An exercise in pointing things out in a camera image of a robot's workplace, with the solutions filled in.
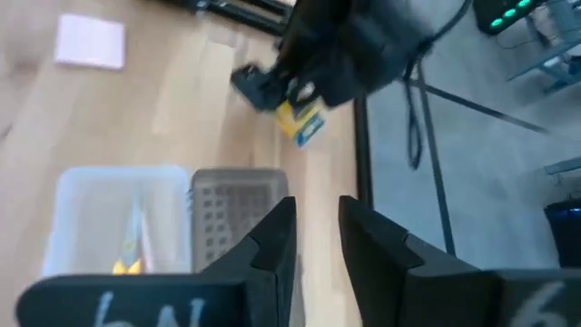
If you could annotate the green yellow crayon box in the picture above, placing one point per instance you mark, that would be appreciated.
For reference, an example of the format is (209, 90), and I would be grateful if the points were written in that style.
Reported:
(299, 122)

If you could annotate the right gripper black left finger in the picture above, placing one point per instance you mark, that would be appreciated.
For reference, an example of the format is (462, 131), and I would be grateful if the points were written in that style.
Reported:
(268, 281)

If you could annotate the black unit with green lights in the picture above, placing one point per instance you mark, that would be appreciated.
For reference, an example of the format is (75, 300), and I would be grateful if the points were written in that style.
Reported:
(504, 13)

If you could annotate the black table frame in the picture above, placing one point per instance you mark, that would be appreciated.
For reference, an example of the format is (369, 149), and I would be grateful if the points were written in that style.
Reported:
(362, 159)

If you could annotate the clear plastic container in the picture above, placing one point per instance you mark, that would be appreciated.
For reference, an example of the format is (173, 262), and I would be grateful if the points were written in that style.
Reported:
(91, 218)

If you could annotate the pale sticky note pad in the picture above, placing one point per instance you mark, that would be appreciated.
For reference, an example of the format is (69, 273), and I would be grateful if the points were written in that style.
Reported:
(88, 41)

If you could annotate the grey metal rack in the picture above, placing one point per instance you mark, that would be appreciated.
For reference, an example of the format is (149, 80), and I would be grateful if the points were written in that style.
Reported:
(544, 63)

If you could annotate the black bin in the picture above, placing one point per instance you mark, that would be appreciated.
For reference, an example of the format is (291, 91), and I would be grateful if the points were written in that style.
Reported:
(565, 236)

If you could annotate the black stand legs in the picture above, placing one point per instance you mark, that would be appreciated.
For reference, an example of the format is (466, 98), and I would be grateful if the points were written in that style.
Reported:
(436, 181)

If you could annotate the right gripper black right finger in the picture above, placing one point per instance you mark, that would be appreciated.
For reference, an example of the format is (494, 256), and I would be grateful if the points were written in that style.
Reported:
(390, 281)

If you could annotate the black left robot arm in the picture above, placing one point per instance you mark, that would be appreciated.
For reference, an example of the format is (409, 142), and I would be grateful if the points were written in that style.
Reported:
(363, 18)

